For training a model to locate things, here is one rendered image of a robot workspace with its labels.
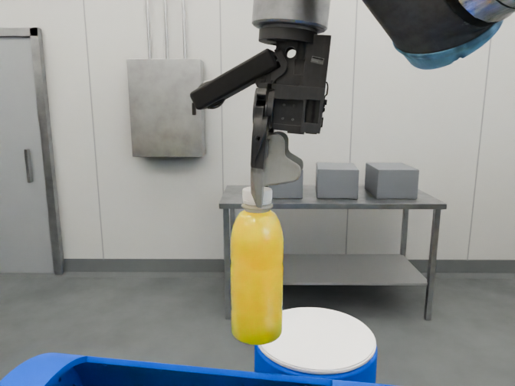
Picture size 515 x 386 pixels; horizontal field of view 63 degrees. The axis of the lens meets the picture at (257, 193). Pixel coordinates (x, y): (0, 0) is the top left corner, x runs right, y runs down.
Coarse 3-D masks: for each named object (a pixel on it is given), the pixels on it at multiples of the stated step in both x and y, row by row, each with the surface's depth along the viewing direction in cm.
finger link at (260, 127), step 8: (264, 104) 49; (256, 112) 48; (256, 120) 48; (264, 120) 48; (256, 128) 48; (264, 128) 48; (256, 136) 48; (264, 136) 49; (256, 144) 48; (264, 144) 49; (256, 152) 49; (264, 152) 49; (256, 160) 49
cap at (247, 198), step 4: (244, 188) 54; (248, 188) 55; (264, 188) 55; (268, 188) 54; (244, 192) 53; (248, 192) 53; (264, 192) 53; (268, 192) 53; (244, 196) 53; (248, 196) 53; (264, 196) 53; (268, 196) 53; (244, 200) 54; (248, 200) 53; (252, 200) 53; (264, 200) 53; (268, 200) 53; (252, 204) 53; (264, 204) 53
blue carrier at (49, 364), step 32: (0, 384) 50; (32, 384) 50; (64, 384) 63; (96, 384) 67; (128, 384) 66; (160, 384) 64; (192, 384) 63; (224, 384) 62; (256, 384) 60; (288, 384) 58; (320, 384) 54; (352, 384) 51; (384, 384) 53
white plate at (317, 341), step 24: (288, 312) 108; (312, 312) 108; (336, 312) 108; (288, 336) 97; (312, 336) 97; (336, 336) 97; (360, 336) 97; (288, 360) 88; (312, 360) 88; (336, 360) 88; (360, 360) 88
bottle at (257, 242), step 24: (240, 216) 54; (264, 216) 53; (240, 240) 53; (264, 240) 52; (240, 264) 53; (264, 264) 53; (240, 288) 54; (264, 288) 53; (240, 312) 55; (264, 312) 54; (240, 336) 55; (264, 336) 55
